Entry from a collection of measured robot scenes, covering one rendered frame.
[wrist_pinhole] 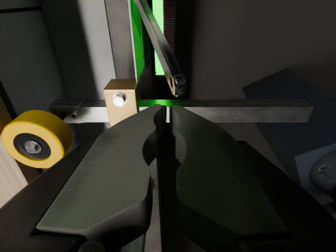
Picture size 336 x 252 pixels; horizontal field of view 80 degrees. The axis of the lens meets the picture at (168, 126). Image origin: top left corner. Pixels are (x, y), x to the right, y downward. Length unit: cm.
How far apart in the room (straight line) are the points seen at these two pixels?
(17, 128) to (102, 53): 29
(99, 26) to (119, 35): 10
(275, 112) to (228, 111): 8
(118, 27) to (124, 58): 6
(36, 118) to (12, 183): 14
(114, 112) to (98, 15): 25
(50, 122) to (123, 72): 20
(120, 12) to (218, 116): 25
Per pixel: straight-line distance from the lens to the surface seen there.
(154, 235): 86
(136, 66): 34
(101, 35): 52
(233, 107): 35
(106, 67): 54
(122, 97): 31
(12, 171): 39
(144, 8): 18
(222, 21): 115
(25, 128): 31
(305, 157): 81
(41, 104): 51
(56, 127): 31
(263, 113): 37
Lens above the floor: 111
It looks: 57 degrees down
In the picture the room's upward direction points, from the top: 178 degrees counter-clockwise
